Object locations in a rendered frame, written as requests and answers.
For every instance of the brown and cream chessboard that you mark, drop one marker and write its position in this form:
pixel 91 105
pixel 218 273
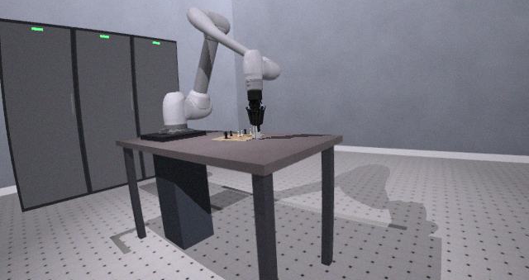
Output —
pixel 235 138

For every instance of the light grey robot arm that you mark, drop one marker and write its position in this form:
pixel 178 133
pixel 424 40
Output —
pixel 176 108

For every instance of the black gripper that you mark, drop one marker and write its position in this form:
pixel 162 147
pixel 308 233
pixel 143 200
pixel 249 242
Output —
pixel 255 110

